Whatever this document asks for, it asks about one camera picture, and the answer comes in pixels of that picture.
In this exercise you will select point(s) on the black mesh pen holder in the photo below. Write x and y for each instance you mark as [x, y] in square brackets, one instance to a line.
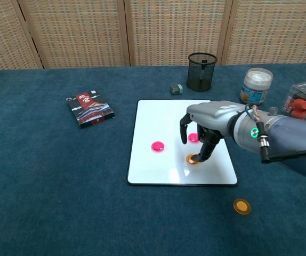
[195, 80]

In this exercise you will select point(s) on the clear box red pieces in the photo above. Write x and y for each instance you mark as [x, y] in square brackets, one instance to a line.
[302, 104]

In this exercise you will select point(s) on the round orange magnet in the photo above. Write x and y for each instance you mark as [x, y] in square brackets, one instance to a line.
[189, 159]
[241, 206]

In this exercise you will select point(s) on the round red magnet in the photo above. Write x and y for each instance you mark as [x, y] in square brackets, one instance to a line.
[158, 146]
[193, 138]

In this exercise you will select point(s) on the dark printed card box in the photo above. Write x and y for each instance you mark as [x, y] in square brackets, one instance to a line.
[89, 109]

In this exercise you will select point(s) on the white magnetic board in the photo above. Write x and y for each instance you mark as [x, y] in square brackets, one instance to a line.
[153, 170]

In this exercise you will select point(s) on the woven wooden folding screen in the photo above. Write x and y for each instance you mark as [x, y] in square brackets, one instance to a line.
[89, 32]

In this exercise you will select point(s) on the blue table mat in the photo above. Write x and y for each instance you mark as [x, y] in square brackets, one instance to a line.
[35, 173]

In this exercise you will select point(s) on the clear jar white lid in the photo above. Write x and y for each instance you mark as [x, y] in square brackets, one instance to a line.
[257, 85]

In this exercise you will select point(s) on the small grey eraser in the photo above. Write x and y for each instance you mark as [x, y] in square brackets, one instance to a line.
[176, 89]

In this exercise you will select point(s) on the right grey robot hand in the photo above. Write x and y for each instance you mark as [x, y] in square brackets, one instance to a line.
[214, 117]

